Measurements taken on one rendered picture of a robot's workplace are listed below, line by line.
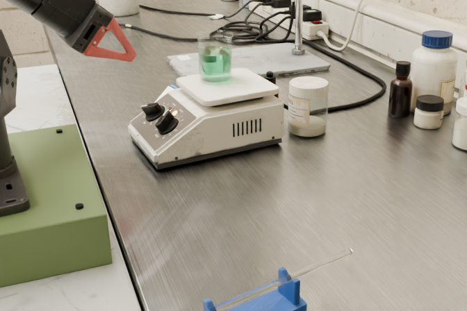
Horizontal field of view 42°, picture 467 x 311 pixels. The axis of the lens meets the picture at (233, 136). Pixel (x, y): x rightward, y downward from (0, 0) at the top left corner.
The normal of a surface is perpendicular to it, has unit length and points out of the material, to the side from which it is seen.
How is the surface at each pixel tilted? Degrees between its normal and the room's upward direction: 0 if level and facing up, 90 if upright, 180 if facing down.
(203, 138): 90
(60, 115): 0
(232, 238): 0
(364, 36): 90
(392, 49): 90
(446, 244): 0
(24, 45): 90
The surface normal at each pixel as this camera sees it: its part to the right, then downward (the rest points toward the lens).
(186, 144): 0.43, 0.35
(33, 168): -0.03, -0.92
